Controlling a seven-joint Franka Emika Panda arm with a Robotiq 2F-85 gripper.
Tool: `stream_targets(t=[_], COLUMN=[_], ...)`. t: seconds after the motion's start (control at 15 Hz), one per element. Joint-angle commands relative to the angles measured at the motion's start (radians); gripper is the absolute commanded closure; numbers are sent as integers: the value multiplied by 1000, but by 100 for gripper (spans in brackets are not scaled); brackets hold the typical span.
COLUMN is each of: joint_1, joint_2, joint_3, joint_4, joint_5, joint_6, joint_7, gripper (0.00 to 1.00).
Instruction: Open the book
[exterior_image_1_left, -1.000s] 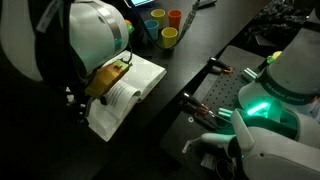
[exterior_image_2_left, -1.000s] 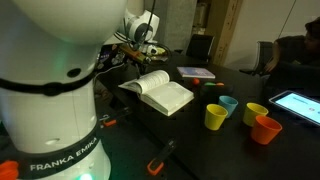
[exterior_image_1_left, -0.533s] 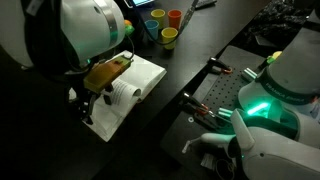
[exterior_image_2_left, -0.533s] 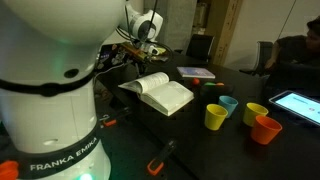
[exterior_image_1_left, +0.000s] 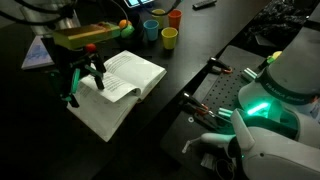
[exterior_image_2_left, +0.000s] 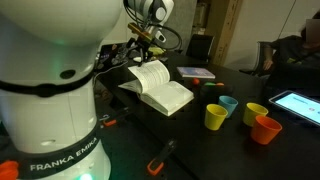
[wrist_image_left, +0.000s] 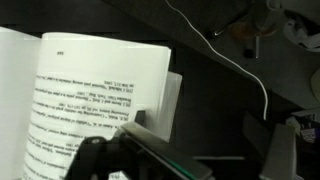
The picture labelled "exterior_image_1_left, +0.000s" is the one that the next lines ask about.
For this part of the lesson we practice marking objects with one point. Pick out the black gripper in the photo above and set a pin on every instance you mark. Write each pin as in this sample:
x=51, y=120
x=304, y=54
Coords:
x=66, y=58

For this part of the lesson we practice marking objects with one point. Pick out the tan Intelligent Robotic Systems book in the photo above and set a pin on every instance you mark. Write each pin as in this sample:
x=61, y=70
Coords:
x=133, y=71

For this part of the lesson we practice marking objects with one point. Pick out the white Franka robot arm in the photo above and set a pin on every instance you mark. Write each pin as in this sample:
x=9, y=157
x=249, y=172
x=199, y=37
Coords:
x=293, y=66

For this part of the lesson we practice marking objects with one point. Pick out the blue UIST book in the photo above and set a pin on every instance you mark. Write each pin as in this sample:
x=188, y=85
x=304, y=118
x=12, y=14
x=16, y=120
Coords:
x=33, y=56

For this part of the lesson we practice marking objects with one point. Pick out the small red ball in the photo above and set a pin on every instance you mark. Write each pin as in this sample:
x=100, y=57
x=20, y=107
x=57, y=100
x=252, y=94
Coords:
x=90, y=48

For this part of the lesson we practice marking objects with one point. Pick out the green fruit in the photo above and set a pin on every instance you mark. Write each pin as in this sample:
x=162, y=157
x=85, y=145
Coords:
x=127, y=31

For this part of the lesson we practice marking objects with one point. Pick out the black bowl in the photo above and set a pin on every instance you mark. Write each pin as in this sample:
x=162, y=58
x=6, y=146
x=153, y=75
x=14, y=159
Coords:
x=137, y=38

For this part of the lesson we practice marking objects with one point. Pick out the blue plastic cup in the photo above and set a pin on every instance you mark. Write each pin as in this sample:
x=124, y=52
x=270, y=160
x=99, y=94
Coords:
x=151, y=30

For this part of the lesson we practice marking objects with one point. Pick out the tablet with lit screen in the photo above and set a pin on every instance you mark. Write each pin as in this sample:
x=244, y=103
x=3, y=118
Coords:
x=138, y=2

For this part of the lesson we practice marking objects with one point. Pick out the yellow plastic cup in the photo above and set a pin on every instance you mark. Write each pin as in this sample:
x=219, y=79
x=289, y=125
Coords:
x=158, y=18
x=169, y=38

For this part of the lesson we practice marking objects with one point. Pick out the orange plastic cup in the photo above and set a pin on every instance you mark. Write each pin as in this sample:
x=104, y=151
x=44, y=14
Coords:
x=174, y=20

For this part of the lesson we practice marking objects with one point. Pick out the small metal washer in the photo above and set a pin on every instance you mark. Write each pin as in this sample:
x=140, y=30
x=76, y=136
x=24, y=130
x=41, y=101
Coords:
x=190, y=119

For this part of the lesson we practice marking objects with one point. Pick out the black clamp with orange tip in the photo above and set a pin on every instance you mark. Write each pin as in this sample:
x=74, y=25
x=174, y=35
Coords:
x=218, y=64
x=196, y=105

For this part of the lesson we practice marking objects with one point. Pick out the small white connector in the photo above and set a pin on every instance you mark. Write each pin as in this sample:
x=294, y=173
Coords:
x=186, y=146

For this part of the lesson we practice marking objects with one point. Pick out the black remote control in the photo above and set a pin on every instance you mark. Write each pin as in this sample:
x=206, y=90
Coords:
x=204, y=4

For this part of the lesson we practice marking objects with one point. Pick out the white paper tag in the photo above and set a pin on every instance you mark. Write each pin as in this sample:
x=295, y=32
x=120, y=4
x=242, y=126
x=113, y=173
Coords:
x=208, y=160

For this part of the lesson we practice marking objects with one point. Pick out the small yellow green knob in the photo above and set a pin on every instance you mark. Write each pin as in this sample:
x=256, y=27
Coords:
x=275, y=56

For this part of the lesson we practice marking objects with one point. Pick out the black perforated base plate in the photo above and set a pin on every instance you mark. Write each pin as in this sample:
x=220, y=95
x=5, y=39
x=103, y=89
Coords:
x=223, y=86

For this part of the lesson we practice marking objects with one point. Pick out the metal cylinder post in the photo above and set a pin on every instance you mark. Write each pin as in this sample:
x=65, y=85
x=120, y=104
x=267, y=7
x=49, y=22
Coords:
x=225, y=113
x=249, y=74

